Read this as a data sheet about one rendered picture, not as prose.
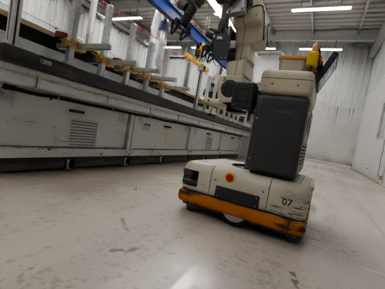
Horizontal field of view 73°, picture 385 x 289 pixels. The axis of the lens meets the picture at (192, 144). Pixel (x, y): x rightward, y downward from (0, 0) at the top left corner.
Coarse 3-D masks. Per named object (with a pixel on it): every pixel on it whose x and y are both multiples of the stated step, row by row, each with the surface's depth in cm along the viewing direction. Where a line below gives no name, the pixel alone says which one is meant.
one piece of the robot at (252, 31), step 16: (256, 0) 146; (240, 16) 149; (256, 16) 146; (240, 32) 156; (256, 32) 151; (240, 48) 157; (256, 48) 161; (240, 64) 152; (224, 80) 156; (240, 80) 152; (224, 96) 156
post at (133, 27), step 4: (132, 24) 195; (132, 28) 195; (136, 28) 197; (132, 32) 195; (132, 36) 195; (128, 40) 196; (132, 40) 196; (128, 44) 196; (132, 44) 196; (128, 48) 196; (132, 48) 197; (128, 52) 196; (132, 52) 198; (128, 56) 196; (124, 72) 197; (128, 72) 198; (124, 76) 197; (128, 76) 199; (124, 80) 197; (128, 80) 199
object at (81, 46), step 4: (56, 44) 163; (60, 44) 161; (80, 44) 154; (84, 44) 152; (88, 44) 151; (92, 44) 149; (96, 44) 148; (100, 44) 146; (104, 44) 145; (108, 44) 145; (60, 48) 163; (64, 48) 161; (80, 48) 154; (84, 48) 152; (88, 48) 151; (92, 48) 149; (96, 48) 148; (100, 48) 146; (104, 48) 145; (108, 48) 145
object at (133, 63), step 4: (88, 60) 185; (92, 60) 183; (108, 60) 177; (112, 60) 175; (116, 60) 174; (120, 60) 172; (124, 60) 171; (128, 60) 169; (132, 60) 168; (112, 64) 177; (116, 64) 175; (120, 64) 173; (124, 64) 171; (128, 64) 169; (132, 64) 168; (136, 64) 168
